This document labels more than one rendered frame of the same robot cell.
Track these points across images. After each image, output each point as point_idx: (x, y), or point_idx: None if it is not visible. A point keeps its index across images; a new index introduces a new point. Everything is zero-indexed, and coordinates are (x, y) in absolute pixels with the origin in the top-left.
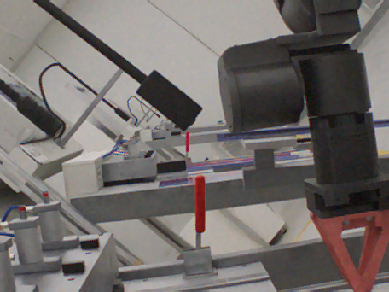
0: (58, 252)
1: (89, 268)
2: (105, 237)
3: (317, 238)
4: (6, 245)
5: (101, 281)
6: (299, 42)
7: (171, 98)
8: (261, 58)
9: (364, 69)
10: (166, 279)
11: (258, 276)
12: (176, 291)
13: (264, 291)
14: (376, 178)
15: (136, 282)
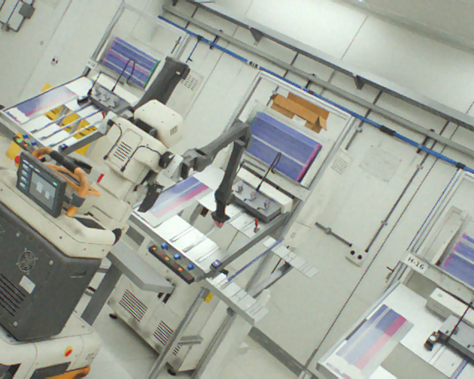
0: (260, 205)
1: (244, 201)
2: (262, 213)
3: (244, 244)
4: (237, 185)
5: (248, 207)
6: None
7: None
8: None
9: (216, 204)
10: (260, 228)
11: (243, 231)
12: (250, 222)
13: (235, 225)
14: (214, 213)
15: (265, 225)
